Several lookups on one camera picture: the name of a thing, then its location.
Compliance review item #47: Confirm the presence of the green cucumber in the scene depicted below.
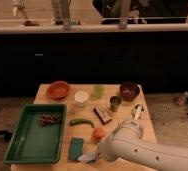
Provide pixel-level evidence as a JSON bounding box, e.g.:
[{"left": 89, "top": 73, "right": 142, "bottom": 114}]
[{"left": 69, "top": 118, "right": 94, "bottom": 128}]

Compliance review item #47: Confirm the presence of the dark red bowl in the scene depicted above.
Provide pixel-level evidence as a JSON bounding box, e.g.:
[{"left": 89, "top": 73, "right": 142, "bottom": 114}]
[{"left": 120, "top": 82, "right": 140, "bottom": 101}]

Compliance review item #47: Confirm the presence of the orange fruit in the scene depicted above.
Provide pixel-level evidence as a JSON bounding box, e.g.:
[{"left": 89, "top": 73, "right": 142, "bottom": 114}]
[{"left": 92, "top": 127, "right": 105, "bottom": 142}]

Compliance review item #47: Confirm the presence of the green plastic tray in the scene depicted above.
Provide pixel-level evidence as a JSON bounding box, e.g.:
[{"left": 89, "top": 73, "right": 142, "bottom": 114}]
[{"left": 4, "top": 104, "right": 67, "bottom": 164}]

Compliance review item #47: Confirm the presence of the white cup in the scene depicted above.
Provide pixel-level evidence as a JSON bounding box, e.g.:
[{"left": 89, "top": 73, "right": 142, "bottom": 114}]
[{"left": 74, "top": 91, "right": 89, "bottom": 107}]

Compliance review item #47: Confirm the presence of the light green cup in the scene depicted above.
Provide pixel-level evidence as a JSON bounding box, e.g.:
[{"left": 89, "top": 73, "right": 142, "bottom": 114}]
[{"left": 93, "top": 84, "right": 104, "bottom": 98}]

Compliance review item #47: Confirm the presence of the metal cup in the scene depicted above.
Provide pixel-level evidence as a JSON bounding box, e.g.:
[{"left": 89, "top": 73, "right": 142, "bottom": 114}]
[{"left": 110, "top": 96, "right": 121, "bottom": 112}]

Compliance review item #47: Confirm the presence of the teal sponge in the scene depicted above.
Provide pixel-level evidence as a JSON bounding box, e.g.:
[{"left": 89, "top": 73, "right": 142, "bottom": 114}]
[{"left": 68, "top": 138, "right": 84, "bottom": 161}]

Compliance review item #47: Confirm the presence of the brown wooden block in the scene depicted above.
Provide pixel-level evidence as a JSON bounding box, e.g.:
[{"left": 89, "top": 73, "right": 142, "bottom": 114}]
[{"left": 93, "top": 107, "right": 112, "bottom": 125}]

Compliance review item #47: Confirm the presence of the orange bowl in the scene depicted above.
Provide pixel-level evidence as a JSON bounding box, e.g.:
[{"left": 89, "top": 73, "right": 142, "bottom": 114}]
[{"left": 46, "top": 81, "right": 70, "bottom": 99}]

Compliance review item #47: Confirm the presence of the bunch of red grapes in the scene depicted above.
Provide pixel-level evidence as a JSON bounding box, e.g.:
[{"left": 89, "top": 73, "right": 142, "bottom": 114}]
[{"left": 39, "top": 114, "right": 62, "bottom": 127}]

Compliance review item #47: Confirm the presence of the grey towel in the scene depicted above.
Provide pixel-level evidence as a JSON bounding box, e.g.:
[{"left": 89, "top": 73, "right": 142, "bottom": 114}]
[{"left": 78, "top": 151, "right": 99, "bottom": 162}]

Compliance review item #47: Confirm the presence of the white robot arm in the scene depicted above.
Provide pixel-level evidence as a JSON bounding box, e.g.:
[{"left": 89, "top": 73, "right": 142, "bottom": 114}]
[{"left": 99, "top": 119, "right": 188, "bottom": 171}]

